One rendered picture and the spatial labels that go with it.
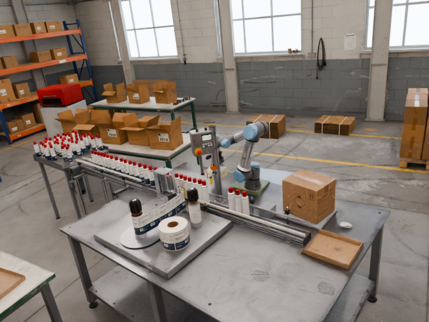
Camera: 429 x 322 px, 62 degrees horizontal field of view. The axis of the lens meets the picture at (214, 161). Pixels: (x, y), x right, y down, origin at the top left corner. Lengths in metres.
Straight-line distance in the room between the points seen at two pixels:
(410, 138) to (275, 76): 3.64
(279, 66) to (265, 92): 0.70
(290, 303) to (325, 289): 0.23
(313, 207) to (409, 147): 3.21
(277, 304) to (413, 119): 3.93
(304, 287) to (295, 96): 6.33
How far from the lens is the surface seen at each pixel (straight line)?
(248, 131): 2.74
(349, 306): 2.99
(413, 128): 5.54
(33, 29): 9.95
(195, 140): 2.74
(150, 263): 2.39
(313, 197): 2.57
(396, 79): 7.70
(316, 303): 2.11
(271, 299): 2.12
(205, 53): 8.92
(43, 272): 2.79
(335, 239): 2.56
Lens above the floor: 2.31
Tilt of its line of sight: 23 degrees down
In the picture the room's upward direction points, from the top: 6 degrees counter-clockwise
